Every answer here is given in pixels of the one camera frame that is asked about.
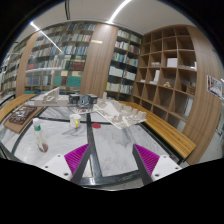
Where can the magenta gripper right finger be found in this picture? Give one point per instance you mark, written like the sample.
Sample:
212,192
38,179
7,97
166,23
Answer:
151,166

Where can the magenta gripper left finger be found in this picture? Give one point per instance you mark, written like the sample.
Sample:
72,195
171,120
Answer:
70,166

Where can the clear plastic water bottle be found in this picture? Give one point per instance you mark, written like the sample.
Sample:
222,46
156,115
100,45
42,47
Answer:
39,134

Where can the wooden bench right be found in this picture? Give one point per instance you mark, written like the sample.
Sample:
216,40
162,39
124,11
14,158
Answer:
177,140

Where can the wooden bench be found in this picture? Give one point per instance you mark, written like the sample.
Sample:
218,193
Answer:
9,107
177,140

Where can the red round coaster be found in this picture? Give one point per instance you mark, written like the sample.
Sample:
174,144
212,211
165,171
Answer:
96,125

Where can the dark grey building model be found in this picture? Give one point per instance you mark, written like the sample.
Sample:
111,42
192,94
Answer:
83,101

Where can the white model on left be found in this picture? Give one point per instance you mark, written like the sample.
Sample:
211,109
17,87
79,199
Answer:
51,98

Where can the brown framed board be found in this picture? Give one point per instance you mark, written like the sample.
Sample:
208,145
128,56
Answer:
21,117

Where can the wooden bench left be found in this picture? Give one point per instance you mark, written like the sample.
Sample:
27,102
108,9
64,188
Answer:
9,107

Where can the wooden cubby shelf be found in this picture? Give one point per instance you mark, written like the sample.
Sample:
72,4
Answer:
166,75

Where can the bookshelf centre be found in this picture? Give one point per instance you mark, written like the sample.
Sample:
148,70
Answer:
123,67

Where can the glass-front bookshelf left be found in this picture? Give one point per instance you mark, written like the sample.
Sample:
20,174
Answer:
58,58

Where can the white mug yellow handle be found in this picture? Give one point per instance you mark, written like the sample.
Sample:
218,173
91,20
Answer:
75,120

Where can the wall poster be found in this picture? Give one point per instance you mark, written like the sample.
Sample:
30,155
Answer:
214,86

